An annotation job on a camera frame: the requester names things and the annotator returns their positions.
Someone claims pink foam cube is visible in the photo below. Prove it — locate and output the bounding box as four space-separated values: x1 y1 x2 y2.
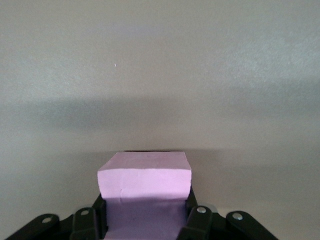
96 151 193 240

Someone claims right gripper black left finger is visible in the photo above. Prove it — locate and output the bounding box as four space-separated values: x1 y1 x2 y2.
4 193 109 240

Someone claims brown table cover sheet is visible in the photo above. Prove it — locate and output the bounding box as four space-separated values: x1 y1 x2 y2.
0 0 320 240

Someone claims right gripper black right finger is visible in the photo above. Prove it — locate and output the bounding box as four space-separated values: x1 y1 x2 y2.
177 187 279 240

